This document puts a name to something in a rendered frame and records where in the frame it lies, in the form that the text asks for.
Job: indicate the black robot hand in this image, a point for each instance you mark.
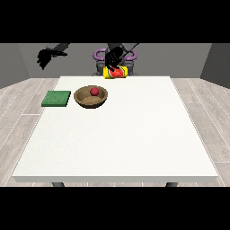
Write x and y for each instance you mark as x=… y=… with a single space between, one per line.
x=113 y=57
x=46 y=57

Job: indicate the yellow cup with melon print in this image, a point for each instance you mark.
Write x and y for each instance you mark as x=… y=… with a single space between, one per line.
x=121 y=72

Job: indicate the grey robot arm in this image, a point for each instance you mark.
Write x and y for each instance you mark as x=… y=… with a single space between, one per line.
x=115 y=46
x=58 y=46

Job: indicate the small red ball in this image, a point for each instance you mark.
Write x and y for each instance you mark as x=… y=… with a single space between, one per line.
x=94 y=91

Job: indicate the green square pad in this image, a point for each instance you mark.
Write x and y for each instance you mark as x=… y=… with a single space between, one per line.
x=56 y=99

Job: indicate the brown wooden bowl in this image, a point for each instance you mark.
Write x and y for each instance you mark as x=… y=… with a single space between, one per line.
x=90 y=100

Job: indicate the grey robot trunk purple rings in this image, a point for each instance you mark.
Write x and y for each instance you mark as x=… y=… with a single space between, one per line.
x=99 y=55

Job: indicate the dark table leg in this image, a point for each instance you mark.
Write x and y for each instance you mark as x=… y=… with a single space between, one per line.
x=58 y=184
x=172 y=184

